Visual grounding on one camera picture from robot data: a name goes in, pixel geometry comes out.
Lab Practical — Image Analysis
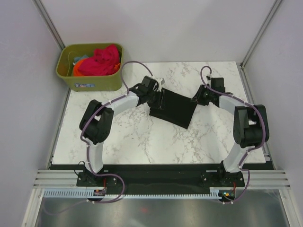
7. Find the black t shirt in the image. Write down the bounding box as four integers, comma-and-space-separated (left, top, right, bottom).
149, 88, 197, 129

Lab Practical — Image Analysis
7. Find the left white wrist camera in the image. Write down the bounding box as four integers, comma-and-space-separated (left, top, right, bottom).
153, 78, 165, 92

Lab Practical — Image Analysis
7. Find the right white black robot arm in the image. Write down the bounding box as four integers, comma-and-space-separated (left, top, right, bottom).
192, 76, 269, 186

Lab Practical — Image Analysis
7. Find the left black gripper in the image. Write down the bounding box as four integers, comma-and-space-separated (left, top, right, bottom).
146, 89, 166, 110

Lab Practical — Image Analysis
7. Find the orange t shirt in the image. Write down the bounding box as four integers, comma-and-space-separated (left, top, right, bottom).
72, 58, 92, 77

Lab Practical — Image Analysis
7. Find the red t shirt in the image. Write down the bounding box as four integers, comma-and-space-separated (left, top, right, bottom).
89, 44, 121, 76

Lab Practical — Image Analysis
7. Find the white slotted cable duct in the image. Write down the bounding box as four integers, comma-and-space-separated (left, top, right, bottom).
43, 189, 222, 199

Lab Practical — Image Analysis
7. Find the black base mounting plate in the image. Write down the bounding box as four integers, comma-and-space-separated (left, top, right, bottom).
77, 164, 245, 195

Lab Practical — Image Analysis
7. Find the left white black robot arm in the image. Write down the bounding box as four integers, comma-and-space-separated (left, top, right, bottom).
79, 76, 165, 186

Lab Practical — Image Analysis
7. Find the aluminium frame post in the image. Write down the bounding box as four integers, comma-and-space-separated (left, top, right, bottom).
239, 0, 284, 70
32, 0, 65, 50

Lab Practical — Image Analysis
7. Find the olive green plastic bin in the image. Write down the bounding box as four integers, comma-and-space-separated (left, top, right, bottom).
56, 43, 124, 91

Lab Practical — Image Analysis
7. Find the right aluminium frame post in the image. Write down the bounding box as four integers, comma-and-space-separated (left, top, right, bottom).
239, 0, 284, 70

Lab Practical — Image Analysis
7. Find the light blue t shirt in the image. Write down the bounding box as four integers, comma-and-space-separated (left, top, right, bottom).
73, 55, 88, 64

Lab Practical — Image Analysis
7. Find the left aluminium frame post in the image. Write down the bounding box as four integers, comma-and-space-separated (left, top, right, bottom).
32, 0, 65, 50

